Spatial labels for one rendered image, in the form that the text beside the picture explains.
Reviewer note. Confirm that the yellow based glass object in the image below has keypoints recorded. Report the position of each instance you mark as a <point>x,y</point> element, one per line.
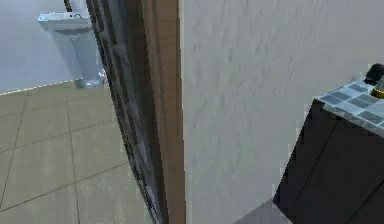
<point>379,90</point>

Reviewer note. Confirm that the black round object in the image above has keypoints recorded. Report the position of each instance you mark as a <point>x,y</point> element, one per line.
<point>375,73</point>

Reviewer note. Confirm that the brown wooden room door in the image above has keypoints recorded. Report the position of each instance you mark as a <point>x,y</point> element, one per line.
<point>156,110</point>

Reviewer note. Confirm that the white pedestal sink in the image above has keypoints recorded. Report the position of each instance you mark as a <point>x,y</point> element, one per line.
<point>76,40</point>

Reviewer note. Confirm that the black cabinet with tiled top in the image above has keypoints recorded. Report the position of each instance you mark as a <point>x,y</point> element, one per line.
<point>336,166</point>

